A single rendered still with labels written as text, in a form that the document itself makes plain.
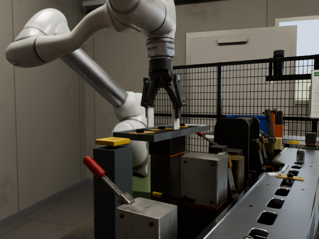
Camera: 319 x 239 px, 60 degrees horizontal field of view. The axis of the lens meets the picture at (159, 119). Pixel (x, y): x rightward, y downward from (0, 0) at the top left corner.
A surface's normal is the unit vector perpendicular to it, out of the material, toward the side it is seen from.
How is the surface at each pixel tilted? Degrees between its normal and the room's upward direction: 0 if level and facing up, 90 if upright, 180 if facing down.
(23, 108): 90
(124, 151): 90
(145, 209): 0
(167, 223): 90
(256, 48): 90
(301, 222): 0
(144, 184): 47
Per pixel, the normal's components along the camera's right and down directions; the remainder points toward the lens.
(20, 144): 0.96, 0.02
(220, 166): 0.85, 0.04
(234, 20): -0.29, 0.06
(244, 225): 0.00, -1.00
